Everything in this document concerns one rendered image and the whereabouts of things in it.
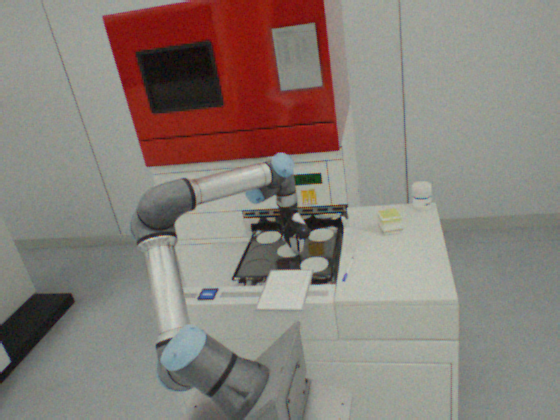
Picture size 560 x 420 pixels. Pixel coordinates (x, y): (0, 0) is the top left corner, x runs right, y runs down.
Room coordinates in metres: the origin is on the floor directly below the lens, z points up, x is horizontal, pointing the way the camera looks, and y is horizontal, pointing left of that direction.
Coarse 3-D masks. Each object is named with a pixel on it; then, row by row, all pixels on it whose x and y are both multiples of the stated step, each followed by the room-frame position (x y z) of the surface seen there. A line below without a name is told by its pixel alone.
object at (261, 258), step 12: (312, 228) 1.73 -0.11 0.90; (324, 228) 1.71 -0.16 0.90; (336, 228) 1.70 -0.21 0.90; (252, 240) 1.71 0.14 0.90; (312, 240) 1.63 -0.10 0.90; (324, 240) 1.61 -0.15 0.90; (252, 252) 1.62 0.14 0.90; (264, 252) 1.60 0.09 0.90; (276, 252) 1.59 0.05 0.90; (312, 252) 1.54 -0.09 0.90; (324, 252) 1.53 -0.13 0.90; (252, 264) 1.53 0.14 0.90; (264, 264) 1.52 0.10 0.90; (276, 264) 1.50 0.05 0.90; (288, 264) 1.49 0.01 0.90; (300, 264) 1.47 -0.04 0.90; (240, 276) 1.46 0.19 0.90; (252, 276) 1.45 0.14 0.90
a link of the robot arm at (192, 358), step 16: (176, 336) 0.94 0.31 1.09; (192, 336) 0.89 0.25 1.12; (208, 336) 0.92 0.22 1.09; (176, 352) 0.86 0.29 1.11; (192, 352) 0.86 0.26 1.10; (208, 352) 0.87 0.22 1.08; (224, 352) 0.89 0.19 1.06; (176, 368) 0.85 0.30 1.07; (192, 368) 0.84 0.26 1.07; (208, 368) 0.84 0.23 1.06; (224, 368) 0.85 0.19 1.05; (192, 384) 0.85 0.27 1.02; (208, 384) 0.83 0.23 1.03
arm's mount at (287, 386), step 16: (288, 336) 0.96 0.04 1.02; (272, 352) 0.97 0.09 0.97; (288, 352) 0.88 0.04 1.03; (272, 368) 0.88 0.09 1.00; (288, 368) 0.86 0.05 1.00; (304, 368) 0.97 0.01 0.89; (272, 384) 0.80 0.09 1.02; (288, 384) 0.84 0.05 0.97; (304, 384) 0.95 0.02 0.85; (272, 400) 0.75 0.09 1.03; (288, 400) 0.81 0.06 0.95; (304, 400) 0.92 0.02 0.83; (256, 416) 0.76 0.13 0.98; (272, 416) 0.76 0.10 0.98; (288, 416) 0.81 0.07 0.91
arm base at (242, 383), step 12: (240, 360) 0.89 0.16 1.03; (228, 372) 0.85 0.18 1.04; (240, 372) 0.85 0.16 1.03; (252, 372) 0.86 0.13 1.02; (264, 372) 0.86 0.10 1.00; (216, 384) 0.83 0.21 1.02; (228, 384) 0.83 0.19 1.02; (240, 384) 0.83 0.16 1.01; (252, 384) 0.83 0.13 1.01; (264, 384) 0.83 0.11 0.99; (216, 396) 0.83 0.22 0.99; (228, 396) 0.81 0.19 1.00; (240, 396) 0.82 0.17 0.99; (252, 396) 0.81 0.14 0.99; (228, 408) 0.81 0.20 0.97; (240, 408) 0.80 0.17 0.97
